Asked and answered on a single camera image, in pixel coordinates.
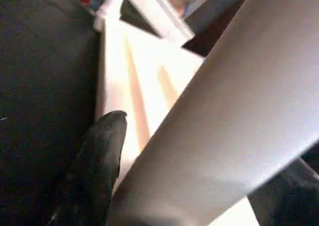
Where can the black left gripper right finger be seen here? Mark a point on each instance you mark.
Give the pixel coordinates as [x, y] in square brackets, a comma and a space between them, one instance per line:
[289, 198]

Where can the white plastic table top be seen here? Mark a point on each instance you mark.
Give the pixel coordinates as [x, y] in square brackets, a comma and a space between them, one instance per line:
[149, 73]

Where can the black mat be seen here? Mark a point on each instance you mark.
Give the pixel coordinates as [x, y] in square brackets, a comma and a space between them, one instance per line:
[37, 86]

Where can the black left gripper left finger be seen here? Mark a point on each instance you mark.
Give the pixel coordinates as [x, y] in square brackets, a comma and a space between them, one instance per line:
[94, 166]

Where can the white cabinet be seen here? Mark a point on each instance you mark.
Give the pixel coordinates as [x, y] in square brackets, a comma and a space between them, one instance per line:
[172, 24]

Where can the white plastic table leg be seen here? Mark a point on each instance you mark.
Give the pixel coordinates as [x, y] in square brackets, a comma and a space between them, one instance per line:
[224, 111]

